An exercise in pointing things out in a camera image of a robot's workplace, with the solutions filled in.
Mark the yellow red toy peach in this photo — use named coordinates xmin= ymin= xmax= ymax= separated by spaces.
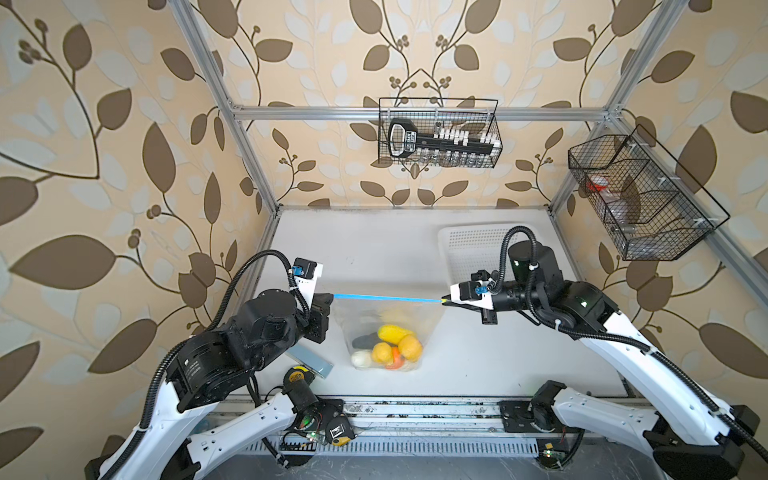
xmin=398 ymin=335 xmax=423 ymax=363

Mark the clear zip bag blue zipper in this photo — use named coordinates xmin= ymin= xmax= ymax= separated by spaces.
xmin=332 ymin=294 xmax=444 ymax=373

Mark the orange toy tangerine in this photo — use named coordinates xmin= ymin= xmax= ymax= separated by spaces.
xmin=386 ymin=347 xmax=405 ymax=370

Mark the small yellow toy fruit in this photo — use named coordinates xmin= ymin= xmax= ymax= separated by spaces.
xmin=371 ymin=342 xmax=395 ymax=366

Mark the dark toy eggplant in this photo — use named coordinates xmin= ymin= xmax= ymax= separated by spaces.
xmin=351 ymin=333 xmax=381 ymax=350

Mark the beige toy potato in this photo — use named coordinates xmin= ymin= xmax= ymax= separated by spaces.
xmin=350 ymin=350 xmax=374 ymax=369

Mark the yellow toy lemon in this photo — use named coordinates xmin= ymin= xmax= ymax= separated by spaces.
xmin=377 ymin=324 xmax=414 ymax=345

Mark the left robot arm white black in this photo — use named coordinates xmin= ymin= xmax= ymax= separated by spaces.
xmin=85 ymin=289 xmax=334 ymax=479

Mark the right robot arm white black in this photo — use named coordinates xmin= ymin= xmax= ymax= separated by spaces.
xmin=441 ymin=238 xmax=767 ymax=479

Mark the white perforated plastic basket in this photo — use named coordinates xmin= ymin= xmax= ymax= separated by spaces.
xmin=437 ymin=223 xmax=513 ymax=285

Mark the yellow black tape measure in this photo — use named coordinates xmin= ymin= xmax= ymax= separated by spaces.
xmin=283 ymin=365 xmax=316 ymax=387

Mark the grey blue flat plate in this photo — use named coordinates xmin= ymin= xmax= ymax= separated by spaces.
xmin=297 ymin=345 xmax=334 ymax=379

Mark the red capped item in basket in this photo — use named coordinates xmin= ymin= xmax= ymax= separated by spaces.
xmin=585 ymin=175 xmax=610 ymax=193

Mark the black socket tool set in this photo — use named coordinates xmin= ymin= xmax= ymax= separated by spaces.
xmin=383 ymin=118 xmax=503 ymax=161

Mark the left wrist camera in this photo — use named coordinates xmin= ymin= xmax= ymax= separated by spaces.
xmin=290 ymin=257 xmax=323 ymax=306

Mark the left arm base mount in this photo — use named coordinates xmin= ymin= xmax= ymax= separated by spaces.
xmin=279 ymin=382 xmax=347 ymax=438

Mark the yellow black device on rail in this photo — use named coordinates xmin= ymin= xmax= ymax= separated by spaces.
xmin=325 ymin=415 xmax=356 ymax=447

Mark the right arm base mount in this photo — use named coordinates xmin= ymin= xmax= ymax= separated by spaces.
xmin=498 ymin=380 xmax=580 ymax=435

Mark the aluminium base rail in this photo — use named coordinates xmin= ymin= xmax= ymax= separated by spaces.
xmin=215 ymin=394 xmax=601 ymax=439

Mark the black wire basket right wall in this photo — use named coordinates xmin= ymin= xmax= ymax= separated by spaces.
xmin=568 ymin=124 xmax=731 ymax=262

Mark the black wire basket wall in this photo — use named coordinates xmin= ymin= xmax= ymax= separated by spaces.
xmin=378 ymin=96 xmax=503 ymax=169
xmin=568 ymin=124 xmax=731 ymax=262

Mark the black wire basket back wall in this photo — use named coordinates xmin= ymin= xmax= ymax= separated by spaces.
xmin=378 ymin=96 xmax=503 ymax=169

